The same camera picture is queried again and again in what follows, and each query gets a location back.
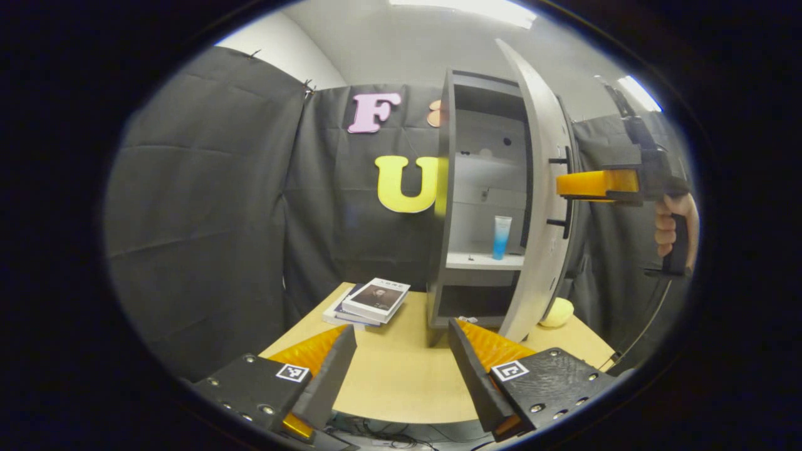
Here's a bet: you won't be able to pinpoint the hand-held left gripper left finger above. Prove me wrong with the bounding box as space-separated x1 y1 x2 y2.
191 323 358 442

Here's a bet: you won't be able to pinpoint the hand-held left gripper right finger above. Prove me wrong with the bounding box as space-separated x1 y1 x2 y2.
447 318 618 442

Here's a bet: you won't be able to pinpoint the blue white tube bottle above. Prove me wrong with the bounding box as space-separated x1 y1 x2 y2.
492 215 513 261

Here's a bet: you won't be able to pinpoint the dark grey cabinet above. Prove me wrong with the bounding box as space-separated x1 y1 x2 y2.
427 68 580 331

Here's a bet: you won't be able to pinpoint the blue book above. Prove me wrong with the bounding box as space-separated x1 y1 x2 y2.
322 283 383 330

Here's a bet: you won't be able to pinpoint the ceiling light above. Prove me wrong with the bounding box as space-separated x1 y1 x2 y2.
388 0 538 29
617 75 664 113

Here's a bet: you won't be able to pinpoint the white cover book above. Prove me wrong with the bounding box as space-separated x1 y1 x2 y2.
341 277 412 324

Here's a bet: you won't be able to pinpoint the yellow round sponge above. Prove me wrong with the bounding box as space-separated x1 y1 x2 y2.
539 298 575 328

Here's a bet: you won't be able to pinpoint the black backdrop cloth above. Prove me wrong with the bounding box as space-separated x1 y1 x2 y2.
103 45 696 383

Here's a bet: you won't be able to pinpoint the tangled black cables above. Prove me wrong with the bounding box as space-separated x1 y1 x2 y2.
326 418 496 451

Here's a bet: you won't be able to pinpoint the thin black cable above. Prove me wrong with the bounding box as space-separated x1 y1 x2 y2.
601 279 674 371

